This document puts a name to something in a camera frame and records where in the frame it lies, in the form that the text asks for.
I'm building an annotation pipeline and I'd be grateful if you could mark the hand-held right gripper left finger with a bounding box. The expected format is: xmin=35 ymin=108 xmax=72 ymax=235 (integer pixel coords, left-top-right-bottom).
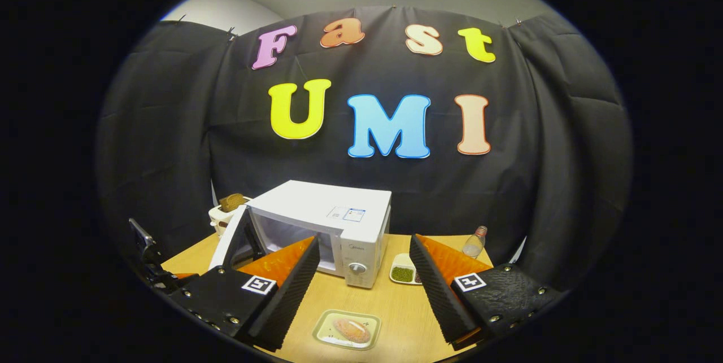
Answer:
xmin=167 ymin=236 xmax=321 ymax=353

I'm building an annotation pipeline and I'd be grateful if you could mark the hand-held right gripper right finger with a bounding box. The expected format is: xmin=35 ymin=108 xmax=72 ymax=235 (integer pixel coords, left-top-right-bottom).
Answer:
xmin=408 ymin=233 xmax=564 ymax=352

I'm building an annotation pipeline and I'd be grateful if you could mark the crumbed bread roll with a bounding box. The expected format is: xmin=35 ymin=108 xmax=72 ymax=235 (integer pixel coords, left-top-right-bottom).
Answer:
xmin=332 ymin=318 xmax=372 ymax=344

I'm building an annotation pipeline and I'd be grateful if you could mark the white microwave oven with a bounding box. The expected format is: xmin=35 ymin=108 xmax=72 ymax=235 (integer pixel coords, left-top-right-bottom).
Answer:
xmin=208 ymin=180 xmax=393 ymax=289

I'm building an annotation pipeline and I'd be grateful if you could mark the pale rectangular tray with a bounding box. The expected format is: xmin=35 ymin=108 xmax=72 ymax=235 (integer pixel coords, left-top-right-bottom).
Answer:
xmin=312 ymin=309 xmax=382 ymax=351

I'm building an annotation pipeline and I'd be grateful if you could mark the white sectioned bean dish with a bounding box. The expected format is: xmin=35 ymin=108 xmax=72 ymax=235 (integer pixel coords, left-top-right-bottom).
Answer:
xmin=389 ymin=253 xmax=423 ymax=286

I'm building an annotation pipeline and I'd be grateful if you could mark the clear plastic bottle red label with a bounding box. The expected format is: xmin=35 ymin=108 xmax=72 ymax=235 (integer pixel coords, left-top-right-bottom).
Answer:
xmin=461 ymin=226 xmax=488 ymax=259

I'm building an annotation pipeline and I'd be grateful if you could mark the white toaster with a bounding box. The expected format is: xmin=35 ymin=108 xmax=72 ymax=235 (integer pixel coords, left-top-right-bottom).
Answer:
xmin=208 ymin=196 xmax=252 ymax=238

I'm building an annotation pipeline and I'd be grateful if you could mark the brown bread slice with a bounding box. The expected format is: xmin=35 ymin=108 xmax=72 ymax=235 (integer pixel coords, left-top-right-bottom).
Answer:
xmin=219 ymin=194 xmax=247 ymax=213

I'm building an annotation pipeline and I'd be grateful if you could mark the black backdrop cloth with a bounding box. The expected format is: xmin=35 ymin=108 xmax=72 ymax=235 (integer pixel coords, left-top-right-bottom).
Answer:
xmin=96 ymin=6 xmax=633 ymax=290

